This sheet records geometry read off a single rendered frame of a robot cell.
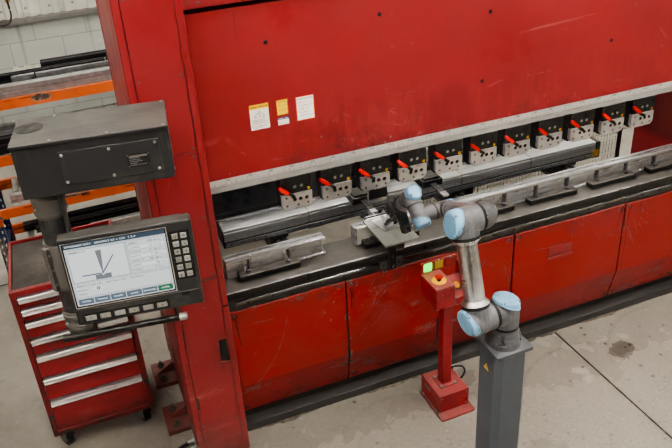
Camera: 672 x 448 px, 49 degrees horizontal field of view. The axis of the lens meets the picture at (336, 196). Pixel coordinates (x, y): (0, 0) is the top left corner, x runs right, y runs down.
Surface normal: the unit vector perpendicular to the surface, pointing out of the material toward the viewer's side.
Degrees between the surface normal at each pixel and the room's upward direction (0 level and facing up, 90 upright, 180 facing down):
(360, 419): 0
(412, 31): 90
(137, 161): 90
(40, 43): 90
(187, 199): 90
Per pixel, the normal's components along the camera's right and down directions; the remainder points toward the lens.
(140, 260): 0.25, 0.45
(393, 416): -0.05, -0.88
